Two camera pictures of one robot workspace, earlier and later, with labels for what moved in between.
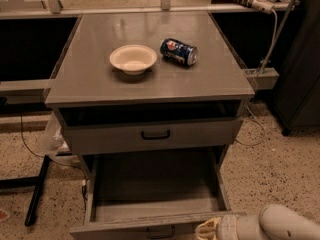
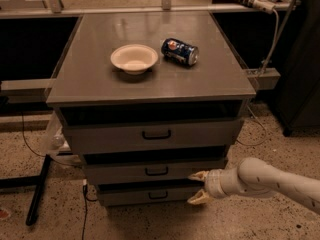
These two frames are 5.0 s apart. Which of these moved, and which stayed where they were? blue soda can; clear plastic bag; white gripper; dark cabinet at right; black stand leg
Moved: white gripper
Stayed: dark cabinet at right; blue soda can; clear plastic bag; black stand leg
